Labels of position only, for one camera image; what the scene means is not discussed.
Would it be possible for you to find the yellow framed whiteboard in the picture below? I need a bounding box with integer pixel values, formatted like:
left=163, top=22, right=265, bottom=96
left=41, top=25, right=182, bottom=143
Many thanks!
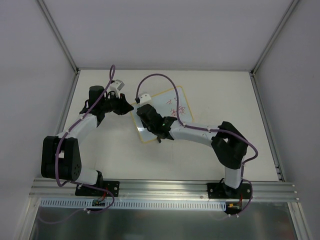
left=130, top=85, right=194, bottom=143

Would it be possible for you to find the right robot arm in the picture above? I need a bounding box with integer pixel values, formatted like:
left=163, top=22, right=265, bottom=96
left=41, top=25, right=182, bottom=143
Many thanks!
left=136, top=104, right=249, bottom=199

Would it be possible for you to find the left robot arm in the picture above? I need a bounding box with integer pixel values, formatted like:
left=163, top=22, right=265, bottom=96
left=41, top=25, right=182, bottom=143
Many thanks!
left=40, top=80, right=134, bottom=196

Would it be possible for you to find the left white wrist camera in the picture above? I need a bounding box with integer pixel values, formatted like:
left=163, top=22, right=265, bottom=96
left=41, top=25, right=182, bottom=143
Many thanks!
left=109, top=79, right=125, bottom=98

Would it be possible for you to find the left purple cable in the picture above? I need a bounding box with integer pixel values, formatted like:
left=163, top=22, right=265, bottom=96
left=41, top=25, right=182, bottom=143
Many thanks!
left=53, top=64, right=116, bottom=215

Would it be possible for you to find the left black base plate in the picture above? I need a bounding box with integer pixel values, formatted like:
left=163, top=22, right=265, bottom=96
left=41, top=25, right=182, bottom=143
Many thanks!
left=75, top=180, right=120, bottom=198

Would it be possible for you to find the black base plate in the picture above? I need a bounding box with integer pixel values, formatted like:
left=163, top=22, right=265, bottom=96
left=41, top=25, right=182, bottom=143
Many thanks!
left=75, top=180, right=120, bottom=198
left=206, top=182, right=253, bottom=199

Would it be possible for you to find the left aluminium frame post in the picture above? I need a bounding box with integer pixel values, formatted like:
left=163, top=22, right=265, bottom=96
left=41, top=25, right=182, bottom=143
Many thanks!
left=35, top=0, right=79, bottom=74

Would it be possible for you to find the aluminium frame post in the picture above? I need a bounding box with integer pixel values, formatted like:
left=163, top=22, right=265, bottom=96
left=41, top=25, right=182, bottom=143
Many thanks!
left=35, top=0, right=79, bottom=74
left=250, top=0, right=301, bottom=76

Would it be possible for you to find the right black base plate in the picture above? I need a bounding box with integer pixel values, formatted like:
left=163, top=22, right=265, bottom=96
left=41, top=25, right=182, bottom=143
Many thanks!
left=206, top=182, right=253, bottom=199

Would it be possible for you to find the aluminium mounting rail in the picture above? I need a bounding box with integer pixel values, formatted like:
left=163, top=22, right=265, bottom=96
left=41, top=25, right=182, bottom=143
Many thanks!
left=28, top=178, right=300, bottom=202

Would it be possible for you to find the white slotted cable duct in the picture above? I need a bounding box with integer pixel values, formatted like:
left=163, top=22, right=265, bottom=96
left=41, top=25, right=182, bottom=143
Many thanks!
left=39, top=198, right=227, bottom=212

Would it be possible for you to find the right aluminium frame post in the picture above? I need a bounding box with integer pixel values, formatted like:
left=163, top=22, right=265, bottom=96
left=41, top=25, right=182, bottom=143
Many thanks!
left=250, top=0, right=301, bottom=76

